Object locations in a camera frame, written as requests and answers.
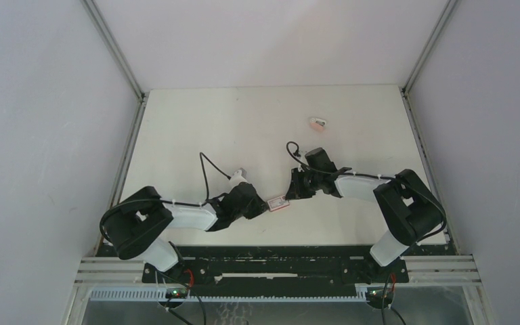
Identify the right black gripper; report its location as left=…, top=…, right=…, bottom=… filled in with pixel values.
left=285, top=167, right=322, bottom=200

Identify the red white staple box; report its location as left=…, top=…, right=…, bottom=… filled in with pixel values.
left=267, top=196, right=290, bottom=212

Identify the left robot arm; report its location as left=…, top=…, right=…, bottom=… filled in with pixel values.
left=99, top=181, right=269, bottom=282

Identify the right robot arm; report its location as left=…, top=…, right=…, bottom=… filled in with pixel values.
left=285, top=147, right=447, bottom=282

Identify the far pink stapler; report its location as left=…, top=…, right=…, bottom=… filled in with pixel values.
left=309, top=117, right=327, bottom=132

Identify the left circuit board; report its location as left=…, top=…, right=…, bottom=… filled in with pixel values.
left=165, top=288, right=190, bottom=300

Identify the circuit board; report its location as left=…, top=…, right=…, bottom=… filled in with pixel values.
left=165, top=288, right=190, bottom=300
left=366, top=288, right=394, bottom=304

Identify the right circuit board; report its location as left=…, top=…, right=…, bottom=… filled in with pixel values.
left=366, top=288, right=394, bottom=304

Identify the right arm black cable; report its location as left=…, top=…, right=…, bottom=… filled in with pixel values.
left=285, top=141, right=448, bottom=325

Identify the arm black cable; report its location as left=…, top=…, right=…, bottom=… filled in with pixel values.
left=285, top=141, right=448, bottom=325
left=100, top=152, right=234, bottom=325

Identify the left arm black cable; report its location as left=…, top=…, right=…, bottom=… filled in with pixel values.
left=100, top=152, right=234, bottom=325

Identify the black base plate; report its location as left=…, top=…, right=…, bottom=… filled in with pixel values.
left=96, top=244, right=456, bottom=299

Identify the aluminium rail frame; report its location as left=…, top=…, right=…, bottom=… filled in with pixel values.
left=74, top=256, right=482, bottom=286

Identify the white cable duct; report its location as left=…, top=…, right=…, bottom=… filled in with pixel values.
left=88, top=288, right=371, bottom=303

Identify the right corner aluminium post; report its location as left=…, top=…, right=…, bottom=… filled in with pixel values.
left=401, top=0, right=461, bottom=97

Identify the corner aluminium post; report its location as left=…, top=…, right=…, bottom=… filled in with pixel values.
left=80, top=0, right=145, bottom=102
left=401, top=0, right=461, bottom=97

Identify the left corner aluminium post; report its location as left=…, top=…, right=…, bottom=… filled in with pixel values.
left=80, top=0, right=145, bottom=102

